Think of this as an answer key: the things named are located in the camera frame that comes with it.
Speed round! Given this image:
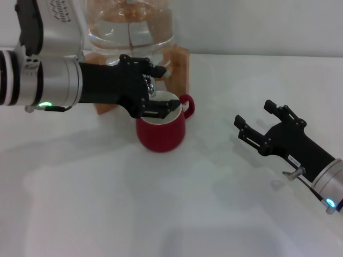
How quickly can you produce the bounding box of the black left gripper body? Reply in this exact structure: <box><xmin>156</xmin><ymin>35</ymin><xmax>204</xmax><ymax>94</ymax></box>
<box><xmin>79</xmin><ymin>63</ymin><xmax>150</xmax><ymax>118</ymax></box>

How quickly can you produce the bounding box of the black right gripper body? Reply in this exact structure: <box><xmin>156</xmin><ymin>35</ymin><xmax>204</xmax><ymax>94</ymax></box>
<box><xmin>265</xmin><ymin>123</ymin><xmax>336</xmax><ymax>183</ymax></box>

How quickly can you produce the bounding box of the chrome faucet with lever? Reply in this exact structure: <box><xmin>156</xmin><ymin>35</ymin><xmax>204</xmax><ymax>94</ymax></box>
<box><xmin>143</xmin><ymin>68</ymin><xmax>172</xmax><ymax>97</ymax></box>

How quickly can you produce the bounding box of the red ceramic cup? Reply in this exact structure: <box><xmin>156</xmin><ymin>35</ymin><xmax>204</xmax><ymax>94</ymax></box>
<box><xmin>135</xmin><ymin>90</ymin><xmax>196</xmax><ymax>153</ymax></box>

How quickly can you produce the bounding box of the wooden dispenser stand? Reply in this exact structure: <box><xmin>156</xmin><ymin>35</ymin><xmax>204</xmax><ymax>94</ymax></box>
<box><xmin>84</xmin><ymin>44</ymin><xmax>190</xmax><ymax>116</ymax></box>

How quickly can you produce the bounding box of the glass water dispenser jar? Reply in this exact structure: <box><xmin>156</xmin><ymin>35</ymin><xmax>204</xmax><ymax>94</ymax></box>
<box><xmin>83</xmin><ymin>0</ymin><xmax>176</xmax><ymax>67</ymax></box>

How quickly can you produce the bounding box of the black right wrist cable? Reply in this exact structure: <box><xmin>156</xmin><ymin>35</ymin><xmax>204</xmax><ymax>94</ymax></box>
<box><xmin>282</xmin><ymin>167</ymin><xmax>335</xmax><ymax>215</ymax></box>

